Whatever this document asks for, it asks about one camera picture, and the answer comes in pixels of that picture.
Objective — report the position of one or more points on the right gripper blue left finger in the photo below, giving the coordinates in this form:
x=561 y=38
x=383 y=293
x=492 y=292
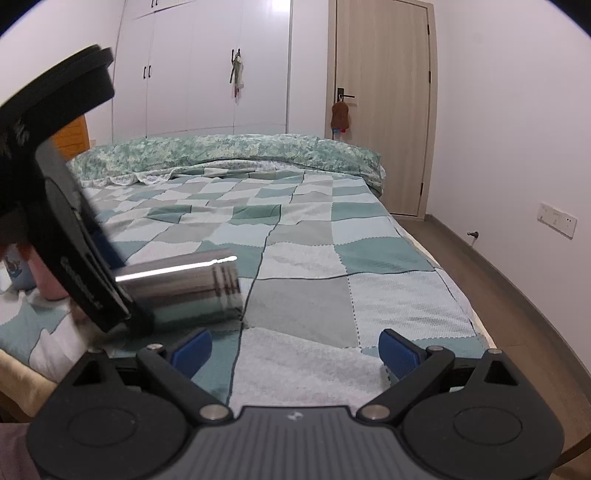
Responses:
x=167 y=372

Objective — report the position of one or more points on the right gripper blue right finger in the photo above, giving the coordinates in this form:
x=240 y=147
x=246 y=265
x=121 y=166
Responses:
x=420 y=373

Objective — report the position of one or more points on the stainless steel cup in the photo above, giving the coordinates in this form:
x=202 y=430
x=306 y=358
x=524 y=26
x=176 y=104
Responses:
x=199 y=288

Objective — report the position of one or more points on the blue cartoon cup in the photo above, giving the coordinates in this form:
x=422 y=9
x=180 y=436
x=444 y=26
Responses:
x=15 y=258

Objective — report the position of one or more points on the wooden headboard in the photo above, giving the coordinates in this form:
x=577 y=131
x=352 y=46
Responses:
x=72 y=139

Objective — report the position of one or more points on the green floral duvet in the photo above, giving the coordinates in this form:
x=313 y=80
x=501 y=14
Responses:
x=155 y=159

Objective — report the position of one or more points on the checkered green grey bedsheet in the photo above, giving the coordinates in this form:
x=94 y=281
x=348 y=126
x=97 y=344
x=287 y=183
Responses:
x=323 y=269

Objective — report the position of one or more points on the white wardrobe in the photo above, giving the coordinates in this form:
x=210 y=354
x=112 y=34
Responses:
x=172 y=68

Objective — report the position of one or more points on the beige wooden door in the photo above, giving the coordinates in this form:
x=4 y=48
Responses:
x=385 y=54

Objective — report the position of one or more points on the pink happy supply chain cup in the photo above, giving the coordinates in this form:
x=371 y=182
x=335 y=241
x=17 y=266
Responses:
x=47 y=284

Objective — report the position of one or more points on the white wall socket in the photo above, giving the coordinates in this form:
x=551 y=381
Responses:
x=558 y=220

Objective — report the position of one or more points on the charm hanging on wardrobe handle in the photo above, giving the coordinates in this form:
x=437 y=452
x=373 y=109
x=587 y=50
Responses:
x=235 y=78

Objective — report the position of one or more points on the brown plush toy on handle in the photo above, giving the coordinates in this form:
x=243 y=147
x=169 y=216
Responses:
x=340 y=118

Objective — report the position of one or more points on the black door handle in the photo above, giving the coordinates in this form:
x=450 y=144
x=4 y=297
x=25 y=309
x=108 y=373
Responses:
x=342 y=96

